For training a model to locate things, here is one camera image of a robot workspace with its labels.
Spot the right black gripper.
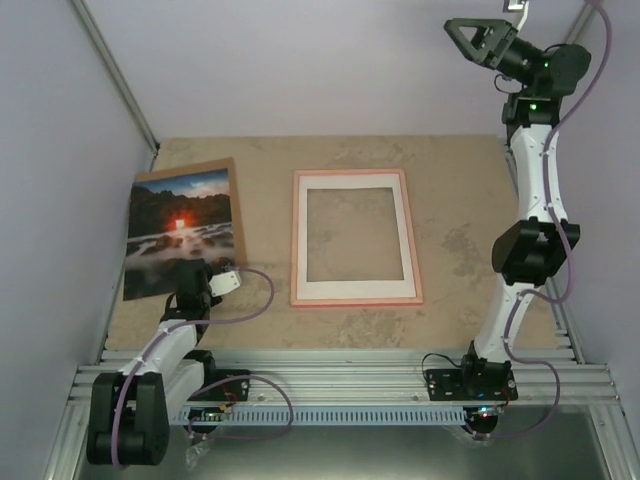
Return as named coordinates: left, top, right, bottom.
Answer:
left=444, top=19, right=543, bottom=90

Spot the clear acrylic sheet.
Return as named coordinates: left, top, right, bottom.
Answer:
left=307, top=188, right=404, bottom=282

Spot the pink wooden picture frame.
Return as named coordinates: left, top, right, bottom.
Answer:
left=289, top=168, right=425, bottom=309

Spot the white mat board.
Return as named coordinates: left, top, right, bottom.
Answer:
left=290, top=169, right=423, bottom=308

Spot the brown cardboard backing board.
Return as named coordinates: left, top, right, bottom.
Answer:
left=128, top=157, right=247, bottom=266

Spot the landscape photo print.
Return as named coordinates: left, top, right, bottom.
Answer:
left=123, top=167, right=245, bottom=301

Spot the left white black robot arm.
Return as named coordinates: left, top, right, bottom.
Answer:
left=86, top=260, right=241, bottom=468

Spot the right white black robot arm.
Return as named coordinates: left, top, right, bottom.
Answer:
left=444, top=18, right=591, bottom=400

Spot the right controller circuit board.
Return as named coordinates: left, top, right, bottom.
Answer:
left=467, top=402, right=506, bottom=418

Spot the controller circuit board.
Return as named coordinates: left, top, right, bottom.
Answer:
left=187, top=404, right=233, bottom=423
left=467, top=402, right=506, bottom=418

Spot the left controller circuit board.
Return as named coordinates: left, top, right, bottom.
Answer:
left=187, top=404, right=233, bottom=423

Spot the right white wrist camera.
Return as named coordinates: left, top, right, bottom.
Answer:
left=503, top=0, right=530, bottom=32

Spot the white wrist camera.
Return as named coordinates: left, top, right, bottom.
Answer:
left=503, top=0, right=530, bottom=32
left=208, top=269, right=242, bottom=297

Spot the right aluminium corner post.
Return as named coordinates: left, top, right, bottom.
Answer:
left=504, top=0, right=604, bottom=151

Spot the aluminium corner post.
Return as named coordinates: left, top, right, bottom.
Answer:
left=504, top=0, right=604, bottom=151
left=68, top=0, right=159, bottom=157

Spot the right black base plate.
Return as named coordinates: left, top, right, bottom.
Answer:
left=423, top=368, right=519, bottom=402

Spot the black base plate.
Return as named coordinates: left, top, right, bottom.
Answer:
left=423, top=368, right=519, bottom=402
left=190, top=369, right=250, bottom=403

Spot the aluminium mounting rail bed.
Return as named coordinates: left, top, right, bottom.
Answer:
left=68, top=319, right=622, bottom=409

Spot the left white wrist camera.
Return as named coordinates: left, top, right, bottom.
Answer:
left=208, top=269, right=242, bottom=297

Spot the left aluminium corner post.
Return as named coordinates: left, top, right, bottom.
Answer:
left=68, top=0, right=159, bottom=157

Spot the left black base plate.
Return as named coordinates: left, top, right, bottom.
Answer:
left=190, top=369, right=250, bottom=403

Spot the slotted blue cable duct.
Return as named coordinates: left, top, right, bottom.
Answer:
left=171, top=405, right=466, bottom=426

